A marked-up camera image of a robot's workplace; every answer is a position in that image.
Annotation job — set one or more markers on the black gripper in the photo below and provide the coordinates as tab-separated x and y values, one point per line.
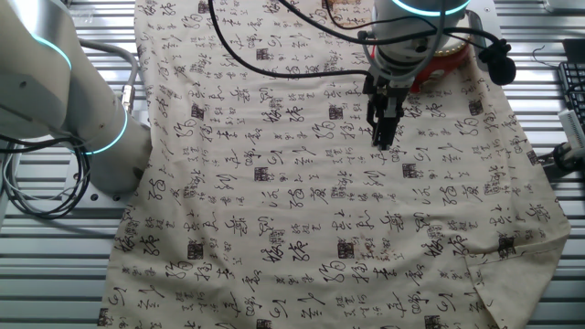
386	93

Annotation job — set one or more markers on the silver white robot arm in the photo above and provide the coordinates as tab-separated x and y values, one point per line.
45	91

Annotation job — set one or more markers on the red drum with white skin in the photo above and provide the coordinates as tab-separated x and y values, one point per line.
445	66

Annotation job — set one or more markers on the beige calligraphy print cloth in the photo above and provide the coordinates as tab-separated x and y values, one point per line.
297	205

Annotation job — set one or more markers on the white rectangular box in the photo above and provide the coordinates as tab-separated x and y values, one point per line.
573	128

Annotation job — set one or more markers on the black computer keyboard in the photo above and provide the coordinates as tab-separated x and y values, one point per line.
573	87

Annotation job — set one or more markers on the dark monitor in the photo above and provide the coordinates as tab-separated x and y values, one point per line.
575	50

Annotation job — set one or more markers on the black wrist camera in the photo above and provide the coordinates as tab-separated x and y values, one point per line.
500	66

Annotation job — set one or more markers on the grey metal camera bracket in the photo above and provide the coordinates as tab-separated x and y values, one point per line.
479	32

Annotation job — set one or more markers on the black camera stand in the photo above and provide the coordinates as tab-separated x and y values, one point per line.
564	160

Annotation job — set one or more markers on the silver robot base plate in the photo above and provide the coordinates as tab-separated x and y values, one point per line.
77	192

